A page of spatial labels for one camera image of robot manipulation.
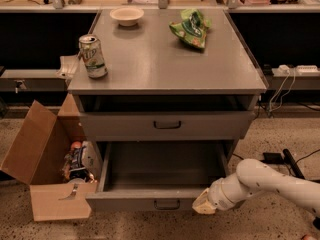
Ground grey drawer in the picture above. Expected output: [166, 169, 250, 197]
[80, 111, 254, 141]
[86, 141, 229, 212]

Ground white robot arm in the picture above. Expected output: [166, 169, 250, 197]
[192, 159, 320, 217]

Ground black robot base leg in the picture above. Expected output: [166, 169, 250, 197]
[282, 148, 320, 230]

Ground grey top drawer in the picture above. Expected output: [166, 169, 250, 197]
[80, 111, 254, 141]

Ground grey drawer cabinet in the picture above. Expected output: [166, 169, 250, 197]
[69, 9, 267, 155]

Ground black power adapter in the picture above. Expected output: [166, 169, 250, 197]
[263, 152, 284, 164]

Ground packaged items in box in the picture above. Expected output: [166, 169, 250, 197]
[61, 141, 102, 183]

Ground white power strip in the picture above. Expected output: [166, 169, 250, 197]
[296, 65, 319, 74]

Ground open cardboard box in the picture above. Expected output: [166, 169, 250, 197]
[1, 95, 97, 221]

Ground green chip bag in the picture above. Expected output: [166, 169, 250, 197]
[169, 9, 212, 50]

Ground green white soda can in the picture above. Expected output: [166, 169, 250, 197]
[79, 34, 108, 79]

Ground white paper bowl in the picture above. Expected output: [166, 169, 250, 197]
[110, 7, 144, 27]

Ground grey metal side bench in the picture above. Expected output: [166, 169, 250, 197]
[0, 69, 67, 93]

